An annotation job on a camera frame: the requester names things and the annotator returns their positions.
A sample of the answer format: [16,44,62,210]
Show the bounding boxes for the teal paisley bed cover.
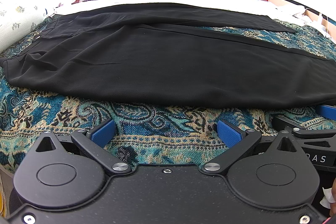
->
[0,13,336,175]

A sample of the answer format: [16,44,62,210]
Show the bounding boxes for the pale green floral pillow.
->
[1,0,55,51]

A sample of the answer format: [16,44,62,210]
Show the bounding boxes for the white bed sheet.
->
[55,0,306,20]

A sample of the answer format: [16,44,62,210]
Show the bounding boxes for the person's dark hand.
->
[329,179,336,217]

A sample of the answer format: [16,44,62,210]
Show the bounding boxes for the black pants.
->
[1,3,335,108]

